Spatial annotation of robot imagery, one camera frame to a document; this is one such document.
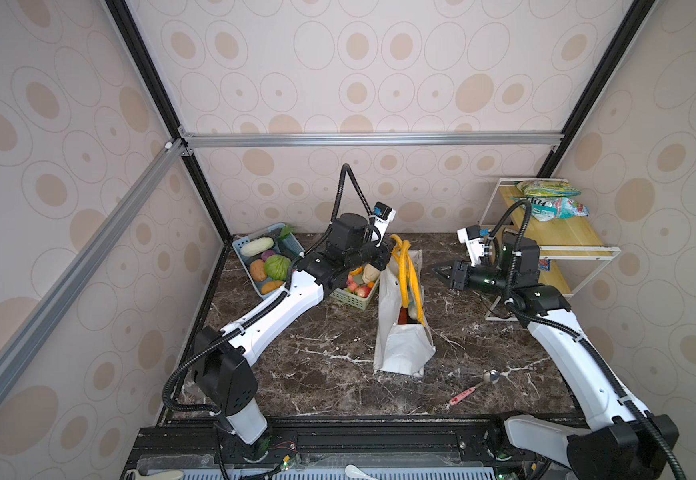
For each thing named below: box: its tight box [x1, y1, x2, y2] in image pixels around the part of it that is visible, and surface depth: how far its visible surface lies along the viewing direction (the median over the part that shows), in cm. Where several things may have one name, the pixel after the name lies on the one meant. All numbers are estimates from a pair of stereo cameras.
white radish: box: [240, 237, 274, 257], surface depth 111 cm
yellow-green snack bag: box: [516, 180, 582, 197], surface depth 79 cm
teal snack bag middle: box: [510, 197, 590, 222], surface depth 76 cm
